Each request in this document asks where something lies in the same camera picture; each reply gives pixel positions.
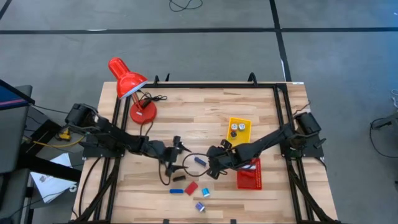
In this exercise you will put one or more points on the red desk lamp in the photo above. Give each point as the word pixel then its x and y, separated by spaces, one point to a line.
pixel 127 81

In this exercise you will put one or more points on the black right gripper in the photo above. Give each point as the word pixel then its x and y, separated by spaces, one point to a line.
pixel 224 158

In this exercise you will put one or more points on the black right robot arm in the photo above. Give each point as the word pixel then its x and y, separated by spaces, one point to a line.
pixel 267 141

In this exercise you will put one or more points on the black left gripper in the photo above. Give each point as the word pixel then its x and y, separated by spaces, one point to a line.
pixel 169 154

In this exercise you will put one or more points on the bright blue digital clock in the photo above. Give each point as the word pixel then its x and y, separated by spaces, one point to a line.
pixel 176 191

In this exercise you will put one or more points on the purple and white charger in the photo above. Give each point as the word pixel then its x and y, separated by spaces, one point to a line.
pixel 200 207

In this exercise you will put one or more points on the white paper sheet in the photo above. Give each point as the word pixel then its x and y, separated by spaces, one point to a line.
pixel 53 186

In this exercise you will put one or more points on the blue computer screen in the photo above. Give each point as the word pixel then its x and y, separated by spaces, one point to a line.
pixel 12 98

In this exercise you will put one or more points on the white digital clock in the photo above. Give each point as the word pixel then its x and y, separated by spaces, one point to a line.
pixel 248 168

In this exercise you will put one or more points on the red plastic basket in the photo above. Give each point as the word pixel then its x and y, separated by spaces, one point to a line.
pixel 248 182

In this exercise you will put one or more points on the black digital clock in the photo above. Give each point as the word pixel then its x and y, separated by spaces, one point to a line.
pixel 179 178

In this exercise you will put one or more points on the dark blue digital clock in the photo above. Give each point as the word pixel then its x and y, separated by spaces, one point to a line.
pixel 200 161

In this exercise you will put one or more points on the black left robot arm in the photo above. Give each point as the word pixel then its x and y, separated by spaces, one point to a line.
pixel 109 133

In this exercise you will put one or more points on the black metal stand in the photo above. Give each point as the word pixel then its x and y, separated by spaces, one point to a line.
pixel 56 169

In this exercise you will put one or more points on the yellow plastic basket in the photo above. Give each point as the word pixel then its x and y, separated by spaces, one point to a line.
pixel 245 135

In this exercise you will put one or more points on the wide red digital clock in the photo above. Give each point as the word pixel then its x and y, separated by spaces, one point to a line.
pixel 191 188

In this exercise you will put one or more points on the black metal table frame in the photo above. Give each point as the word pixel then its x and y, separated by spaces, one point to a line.
pixel 217 85

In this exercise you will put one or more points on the black charger with white label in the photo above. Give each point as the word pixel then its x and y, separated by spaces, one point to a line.
pixel 233 134

